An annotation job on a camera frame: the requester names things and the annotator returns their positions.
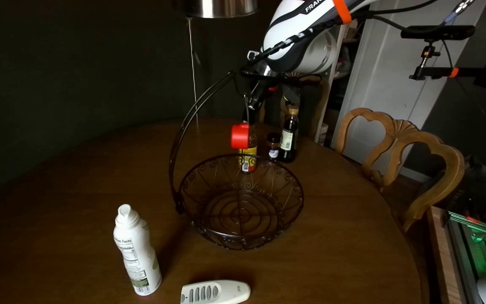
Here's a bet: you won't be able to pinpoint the tall dark syrup bottle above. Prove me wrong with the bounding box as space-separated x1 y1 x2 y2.
281 107 299 162

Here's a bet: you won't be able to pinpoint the silver metal lamp shade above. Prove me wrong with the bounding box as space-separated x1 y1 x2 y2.
174 0 259 19

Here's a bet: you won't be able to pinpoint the white spray bottle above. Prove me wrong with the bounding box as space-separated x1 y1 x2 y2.
114 204 162 296

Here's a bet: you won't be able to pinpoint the black camera on stand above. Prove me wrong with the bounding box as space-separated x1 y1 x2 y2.
400 25 476 41

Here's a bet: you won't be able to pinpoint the green box at edge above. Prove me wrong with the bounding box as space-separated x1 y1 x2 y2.
446 211 486 277

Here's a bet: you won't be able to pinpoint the dark wire basket with handle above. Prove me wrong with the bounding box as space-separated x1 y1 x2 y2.
169 73 304 250

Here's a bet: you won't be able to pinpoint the white remote control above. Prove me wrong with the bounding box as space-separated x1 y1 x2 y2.
181 280 252 304

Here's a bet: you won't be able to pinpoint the small dark jar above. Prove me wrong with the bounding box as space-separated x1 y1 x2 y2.
267 134 281 161

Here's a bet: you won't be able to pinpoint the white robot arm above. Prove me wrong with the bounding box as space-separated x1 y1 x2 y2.
242 0 375 123

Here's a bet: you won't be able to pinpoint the near wooden chair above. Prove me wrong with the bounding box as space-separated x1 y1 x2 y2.
335 108 466 231

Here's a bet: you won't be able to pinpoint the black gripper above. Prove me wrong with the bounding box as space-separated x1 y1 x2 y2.
242 61 277 123

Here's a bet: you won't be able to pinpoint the yellow label bottle red cap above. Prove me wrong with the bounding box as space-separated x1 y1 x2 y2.
230 123 259 174

